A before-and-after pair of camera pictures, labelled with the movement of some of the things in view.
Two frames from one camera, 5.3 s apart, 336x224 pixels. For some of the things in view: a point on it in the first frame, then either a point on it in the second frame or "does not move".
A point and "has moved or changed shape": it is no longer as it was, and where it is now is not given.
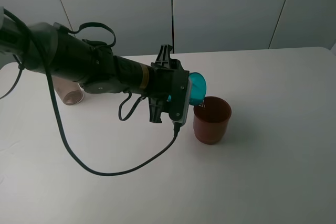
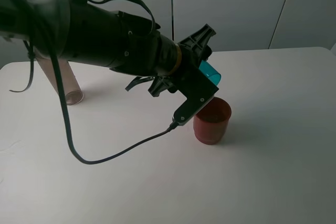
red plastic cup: x=211 y=120 does not move
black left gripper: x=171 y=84 to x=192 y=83
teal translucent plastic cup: x=198 y=89 has moved or changed shape
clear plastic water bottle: x=70 y=92 does not move
